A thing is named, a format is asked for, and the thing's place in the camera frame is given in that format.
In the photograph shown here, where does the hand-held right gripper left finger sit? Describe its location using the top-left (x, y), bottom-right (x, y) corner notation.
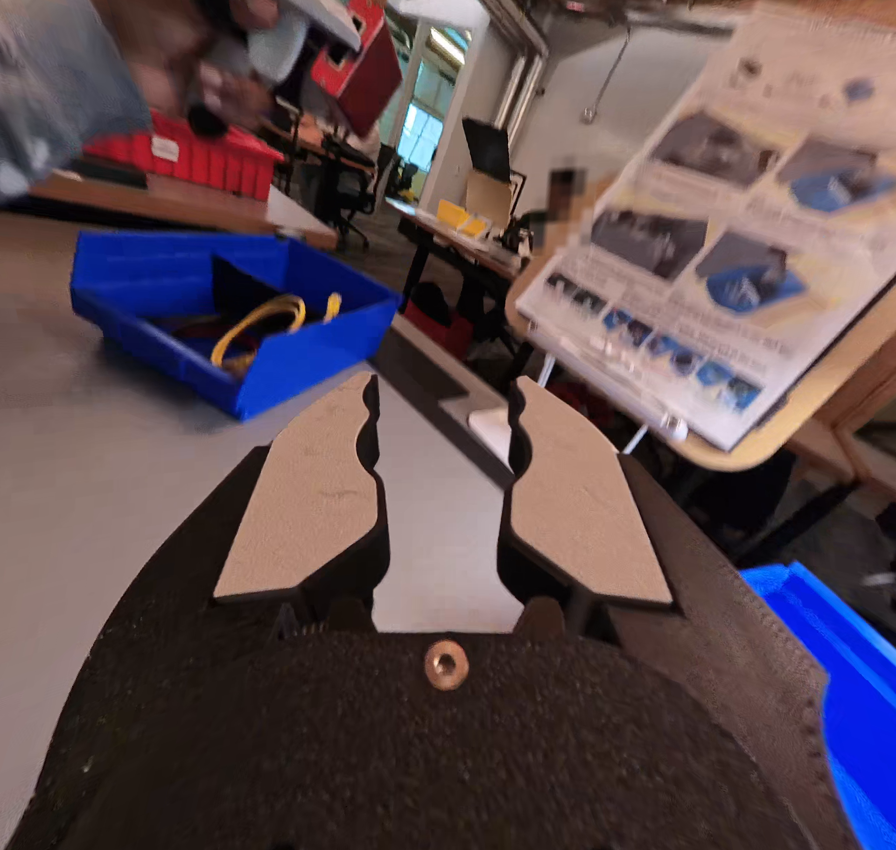
top-left (213, 372), bottom-right (389, 630)

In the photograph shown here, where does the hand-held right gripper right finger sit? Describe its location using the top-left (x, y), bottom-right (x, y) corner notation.
top-left (498, 376), bottom-right (674, 630)

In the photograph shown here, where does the blue plastic bin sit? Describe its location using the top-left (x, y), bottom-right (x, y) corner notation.
top-left (70, 230), bottom-right (401, 422)
top-left (741, 562), bottom-right (896, 850)

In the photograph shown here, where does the yellow ethernet cable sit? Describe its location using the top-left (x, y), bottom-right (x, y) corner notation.
top-left (210, 292), bottom-right (344, 375)

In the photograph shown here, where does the person's left hand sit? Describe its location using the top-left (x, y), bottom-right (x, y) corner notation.
top-left (199, 59), bottom-right (277, 119)

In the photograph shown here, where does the red plastic crate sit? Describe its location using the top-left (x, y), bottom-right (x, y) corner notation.
top-left (83, 111), bottom-right (286, 202)

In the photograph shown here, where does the wooden desk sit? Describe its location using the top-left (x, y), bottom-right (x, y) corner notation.
top-left (28, 171), bottom-right (342, 250)

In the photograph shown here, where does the red bag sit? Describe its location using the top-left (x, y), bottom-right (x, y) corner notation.
top-left (405, 283), bottom-right (478, 362)

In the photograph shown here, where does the cardboard box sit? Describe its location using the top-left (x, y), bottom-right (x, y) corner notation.
top-left (464, 169), bottom-right (517, 229)

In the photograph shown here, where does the instruction poster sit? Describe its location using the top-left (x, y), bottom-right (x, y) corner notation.
top-left (514, 3), bottom-right (896, 452)

